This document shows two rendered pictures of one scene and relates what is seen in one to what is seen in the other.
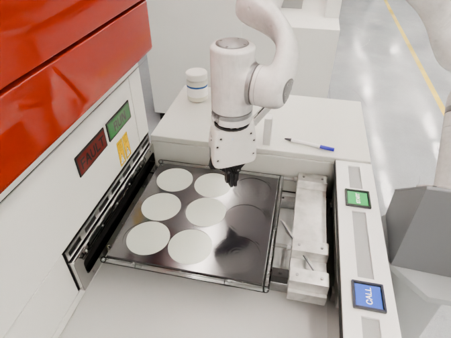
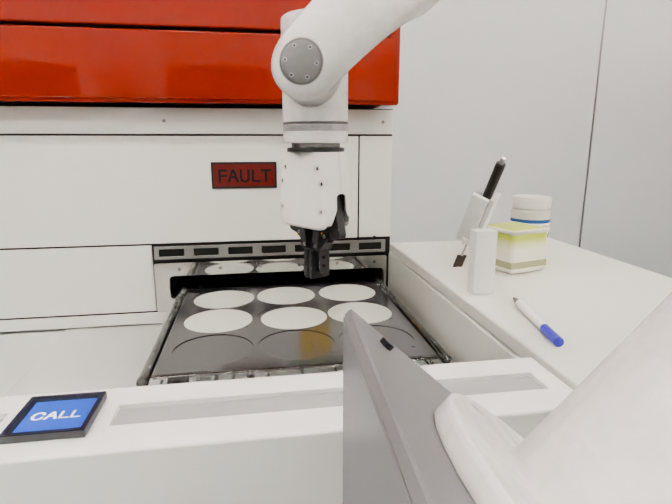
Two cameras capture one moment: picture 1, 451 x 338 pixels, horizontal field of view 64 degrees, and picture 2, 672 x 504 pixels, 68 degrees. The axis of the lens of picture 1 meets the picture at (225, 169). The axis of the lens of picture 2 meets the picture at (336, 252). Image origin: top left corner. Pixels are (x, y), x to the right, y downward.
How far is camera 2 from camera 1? 0.86 m
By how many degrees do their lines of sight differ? 65
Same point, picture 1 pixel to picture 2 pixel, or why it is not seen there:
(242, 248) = (227, 351)
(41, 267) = (119, 230)
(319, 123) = not seen: hidden behind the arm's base
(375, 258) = (179, 425)
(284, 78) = (290, 32)
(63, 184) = (184, 176)
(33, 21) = not seen: outside the picture
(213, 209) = (301, 320)
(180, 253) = (203, 317)
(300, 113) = (651, 305)
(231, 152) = (294, 196)
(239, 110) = (289, 111)
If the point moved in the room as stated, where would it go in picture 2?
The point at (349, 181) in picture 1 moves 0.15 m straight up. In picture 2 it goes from (466, 382) to (477, 213)
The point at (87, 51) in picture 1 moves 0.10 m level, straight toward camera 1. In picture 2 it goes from (236, 44) to (179, 35)
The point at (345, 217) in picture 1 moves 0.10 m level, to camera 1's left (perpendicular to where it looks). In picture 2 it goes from (311, 381) to (280, 339)
